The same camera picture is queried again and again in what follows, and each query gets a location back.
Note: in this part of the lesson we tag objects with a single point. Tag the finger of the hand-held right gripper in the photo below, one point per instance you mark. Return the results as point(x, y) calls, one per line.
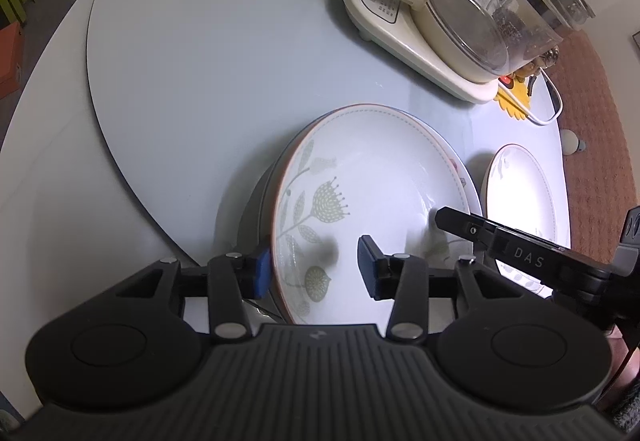
point(465, 228)

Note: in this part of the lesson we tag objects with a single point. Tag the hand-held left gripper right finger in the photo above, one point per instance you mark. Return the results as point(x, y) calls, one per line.
point(367, 266)

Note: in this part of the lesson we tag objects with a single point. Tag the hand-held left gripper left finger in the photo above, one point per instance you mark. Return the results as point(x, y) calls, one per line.
point(262, 273)

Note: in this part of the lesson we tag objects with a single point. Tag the white plate with leaf print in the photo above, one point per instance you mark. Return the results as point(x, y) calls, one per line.
point(520, 191)

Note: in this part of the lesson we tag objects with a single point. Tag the floral plate with brown rim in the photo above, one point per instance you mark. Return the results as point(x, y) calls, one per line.
point(375, 181)

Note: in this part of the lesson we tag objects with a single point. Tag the small white object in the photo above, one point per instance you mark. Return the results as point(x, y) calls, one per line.
point(571, 143)

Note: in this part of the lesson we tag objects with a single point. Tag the yellow flower-shaped coaster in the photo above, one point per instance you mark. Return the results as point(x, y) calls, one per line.
point(510, 103)

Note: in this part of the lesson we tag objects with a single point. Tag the brown animal figurine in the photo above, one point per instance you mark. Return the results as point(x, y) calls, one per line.
point(537, 63)

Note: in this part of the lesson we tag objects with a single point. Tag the grey round turntable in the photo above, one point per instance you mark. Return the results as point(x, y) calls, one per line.
point(225, 71)

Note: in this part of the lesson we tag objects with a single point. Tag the cream kettle base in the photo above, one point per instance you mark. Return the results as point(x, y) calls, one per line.
point(380, 6)

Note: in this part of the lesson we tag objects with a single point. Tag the orange box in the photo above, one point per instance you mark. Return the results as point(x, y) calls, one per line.
point(10, 61)

